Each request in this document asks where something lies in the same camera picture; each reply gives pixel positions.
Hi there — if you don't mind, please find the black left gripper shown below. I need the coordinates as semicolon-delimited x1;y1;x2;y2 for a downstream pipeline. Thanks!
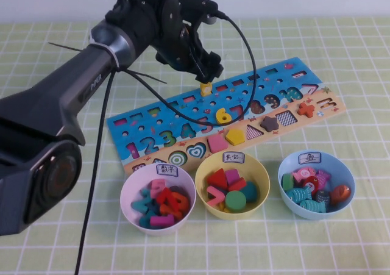
154;20;223;83

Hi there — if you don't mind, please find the yellow number six piece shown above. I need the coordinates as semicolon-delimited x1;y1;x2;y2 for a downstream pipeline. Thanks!
214;107;232;125

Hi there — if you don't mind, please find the blue wooden number puzzle board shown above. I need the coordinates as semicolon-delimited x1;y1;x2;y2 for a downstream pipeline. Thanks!
106;57;347;176

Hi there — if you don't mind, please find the yellow pentagon piece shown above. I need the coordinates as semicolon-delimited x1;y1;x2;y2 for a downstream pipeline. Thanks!
225;129;246;145

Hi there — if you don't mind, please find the pink square piece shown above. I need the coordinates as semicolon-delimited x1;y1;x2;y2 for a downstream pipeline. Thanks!
207;134;230;153

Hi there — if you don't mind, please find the dark brown star piece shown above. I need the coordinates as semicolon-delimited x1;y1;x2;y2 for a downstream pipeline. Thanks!
260;115;281;133

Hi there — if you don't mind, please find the orange plus sign piece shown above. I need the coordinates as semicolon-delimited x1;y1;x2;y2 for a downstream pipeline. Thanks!
297;102;315;116

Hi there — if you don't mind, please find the magenta rectangle piece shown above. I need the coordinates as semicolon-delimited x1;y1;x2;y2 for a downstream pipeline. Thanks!
224;170;241;186

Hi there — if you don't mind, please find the red triangle piece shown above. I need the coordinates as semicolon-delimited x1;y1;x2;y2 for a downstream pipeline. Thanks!
207;168;229;189

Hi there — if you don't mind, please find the yellow plastic bowl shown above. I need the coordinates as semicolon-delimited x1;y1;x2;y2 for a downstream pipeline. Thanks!
194;151;271;221

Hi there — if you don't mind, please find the red-orange block piece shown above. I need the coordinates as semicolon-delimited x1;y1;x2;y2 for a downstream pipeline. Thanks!
227;177;247;193

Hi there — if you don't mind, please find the pink number five piece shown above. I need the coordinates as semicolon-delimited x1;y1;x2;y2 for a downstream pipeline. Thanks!
151;179;167;198

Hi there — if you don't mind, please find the pink greater-than sign piece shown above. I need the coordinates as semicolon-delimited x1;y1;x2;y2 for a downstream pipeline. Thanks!
206;185;228;205

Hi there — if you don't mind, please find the teal circle piece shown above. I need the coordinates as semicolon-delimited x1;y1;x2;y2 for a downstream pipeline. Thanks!
240;182;259;203

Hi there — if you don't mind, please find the green circle piece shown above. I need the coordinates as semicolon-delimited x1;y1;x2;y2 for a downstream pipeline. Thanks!
225;191;247;213

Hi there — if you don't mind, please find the red number four piece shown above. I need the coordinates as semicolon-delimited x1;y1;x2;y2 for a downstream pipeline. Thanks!
157;187;177;209

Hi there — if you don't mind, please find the green wooden fish piece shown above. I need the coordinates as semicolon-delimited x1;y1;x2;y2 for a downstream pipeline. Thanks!
281;173;295;192

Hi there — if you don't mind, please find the pale pink plastic bowl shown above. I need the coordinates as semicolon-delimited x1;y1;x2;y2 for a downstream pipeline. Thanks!
119;164;197;236

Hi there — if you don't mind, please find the orange number piece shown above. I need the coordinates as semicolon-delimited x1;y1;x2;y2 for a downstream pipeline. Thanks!
160;194;190;220

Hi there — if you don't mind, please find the pink wooden fish piece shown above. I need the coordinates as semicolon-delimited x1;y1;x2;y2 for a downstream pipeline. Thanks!
292;168;315;184

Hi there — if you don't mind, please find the teal number piece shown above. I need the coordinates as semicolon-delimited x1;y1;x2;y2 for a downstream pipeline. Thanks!
131;188;156;212
139;209;159;229

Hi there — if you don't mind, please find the purple wooden fish piece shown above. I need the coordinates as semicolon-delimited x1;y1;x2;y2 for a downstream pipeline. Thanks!
314;170;332;187

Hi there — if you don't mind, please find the magenta number one piece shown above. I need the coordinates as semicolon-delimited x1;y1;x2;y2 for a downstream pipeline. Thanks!
149;214;175;227

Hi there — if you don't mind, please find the light blue plastic bowl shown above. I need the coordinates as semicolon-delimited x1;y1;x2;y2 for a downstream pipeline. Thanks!
277;149;356;220

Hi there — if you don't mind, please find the orange wooden fish piece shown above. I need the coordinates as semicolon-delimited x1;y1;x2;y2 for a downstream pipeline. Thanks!
330;184;352;205

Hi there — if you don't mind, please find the black zip tie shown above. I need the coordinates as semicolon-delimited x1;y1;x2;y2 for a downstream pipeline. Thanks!
123;69;168;84
48;41;82;52

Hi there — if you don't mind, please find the white two-character label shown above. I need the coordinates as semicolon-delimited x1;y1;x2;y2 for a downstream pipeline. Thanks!
223;152;246;163

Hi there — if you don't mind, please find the white number word label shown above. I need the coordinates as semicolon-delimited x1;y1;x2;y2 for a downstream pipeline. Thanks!
156;164;180;177

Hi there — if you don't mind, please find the white fish character label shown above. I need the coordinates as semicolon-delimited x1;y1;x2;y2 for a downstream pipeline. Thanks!
298;151;323;165

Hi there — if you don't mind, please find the large teal wooden fish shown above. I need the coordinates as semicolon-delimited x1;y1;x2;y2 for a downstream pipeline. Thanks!
286;187;313;202

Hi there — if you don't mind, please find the red fish with seven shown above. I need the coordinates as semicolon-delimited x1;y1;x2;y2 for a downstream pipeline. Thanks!
303;179;321;195

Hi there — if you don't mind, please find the slim teal wooden fish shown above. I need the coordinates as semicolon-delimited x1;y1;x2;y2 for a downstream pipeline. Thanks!
299;199;327;213

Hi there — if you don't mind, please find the dark navy wooden fish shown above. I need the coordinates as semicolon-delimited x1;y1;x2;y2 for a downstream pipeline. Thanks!
313;189;332;204

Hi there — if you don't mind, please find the green checked tablecloth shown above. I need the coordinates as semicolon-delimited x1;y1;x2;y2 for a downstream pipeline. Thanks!
0;16;390;275

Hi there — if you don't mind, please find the long black camera cable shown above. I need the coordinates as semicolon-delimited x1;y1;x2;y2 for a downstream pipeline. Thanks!
74;9;258;275

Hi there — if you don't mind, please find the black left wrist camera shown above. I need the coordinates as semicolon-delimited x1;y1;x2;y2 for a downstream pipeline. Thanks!
173;0;219;26

